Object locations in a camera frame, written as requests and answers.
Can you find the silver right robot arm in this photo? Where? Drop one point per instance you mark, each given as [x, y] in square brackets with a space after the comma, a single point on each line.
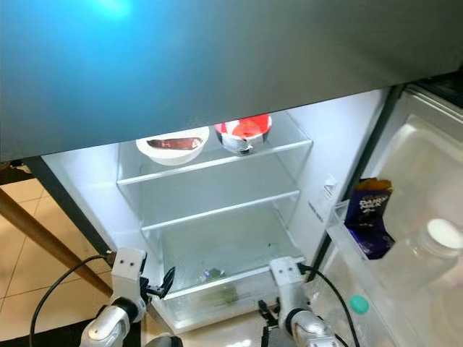
[315, 329]

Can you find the glass fridge shelf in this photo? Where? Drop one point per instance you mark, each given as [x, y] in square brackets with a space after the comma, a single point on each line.
[224, 211]
[282, 153]

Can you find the grey fridge lower door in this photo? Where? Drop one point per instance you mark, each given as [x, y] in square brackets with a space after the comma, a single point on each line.
[405, 303]

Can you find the steel grey fridge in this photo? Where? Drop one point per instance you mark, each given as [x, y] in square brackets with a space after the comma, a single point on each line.
[188, 58]

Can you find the clear crisper drawer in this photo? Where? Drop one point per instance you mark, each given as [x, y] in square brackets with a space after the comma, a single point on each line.
[253, 282]

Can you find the green vegetable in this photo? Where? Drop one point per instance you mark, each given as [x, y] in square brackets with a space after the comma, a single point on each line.
[221, 293]

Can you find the teal capped clear bottle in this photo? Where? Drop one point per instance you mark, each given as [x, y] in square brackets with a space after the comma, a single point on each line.
[358, 303]

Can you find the white bowl with brown food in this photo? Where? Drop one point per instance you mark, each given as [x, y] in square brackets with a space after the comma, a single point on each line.
[173, 150]

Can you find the dark blue chocolate pouch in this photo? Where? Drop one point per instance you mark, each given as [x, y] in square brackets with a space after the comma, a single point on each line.
[369, 217]

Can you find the light wooden table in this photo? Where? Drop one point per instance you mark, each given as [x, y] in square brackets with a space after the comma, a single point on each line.
[29, 217]

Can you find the white capped plastic bottle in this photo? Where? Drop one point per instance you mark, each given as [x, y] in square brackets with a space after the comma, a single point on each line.
[438, 235]

